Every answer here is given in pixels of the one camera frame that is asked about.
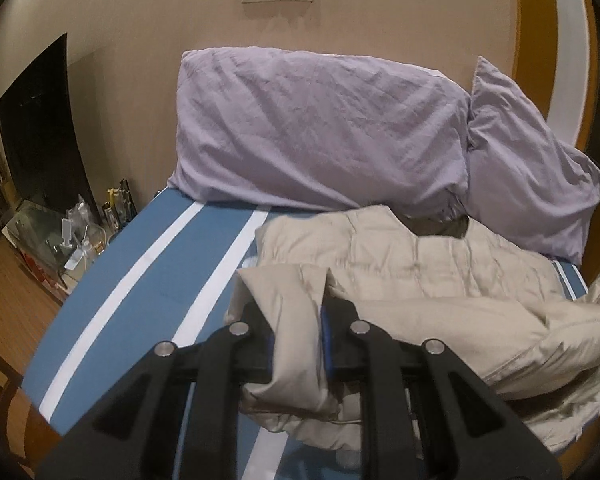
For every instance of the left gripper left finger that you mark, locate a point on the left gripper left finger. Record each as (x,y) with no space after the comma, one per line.
(173,414)

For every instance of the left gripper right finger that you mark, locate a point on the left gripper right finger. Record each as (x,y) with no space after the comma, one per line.
(424,413)

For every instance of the beige puffer jacket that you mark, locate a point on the beige puffer jacket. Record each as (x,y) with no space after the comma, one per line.
(500,308)

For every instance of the blue white striped bedsheet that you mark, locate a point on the blue white striped bedsheet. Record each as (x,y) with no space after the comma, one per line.
(171,272)

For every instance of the cluttered glass side table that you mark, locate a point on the cluttered glass side table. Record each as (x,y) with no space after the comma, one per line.
(57,249)

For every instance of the right lavender pillow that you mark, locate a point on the right lavender pillow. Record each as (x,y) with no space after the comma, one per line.
(523,182)

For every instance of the lavender pillow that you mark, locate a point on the lavender pillow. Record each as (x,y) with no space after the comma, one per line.
(523,182)
(319,131)

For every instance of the black television screen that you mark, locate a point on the black television screen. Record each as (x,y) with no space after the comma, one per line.
(38,135)

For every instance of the left lavender pillow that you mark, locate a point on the left lavender pillow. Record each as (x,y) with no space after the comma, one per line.
(319,131)

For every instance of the wooden door frame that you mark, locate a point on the wooden door frame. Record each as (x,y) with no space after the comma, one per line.
(557,64)

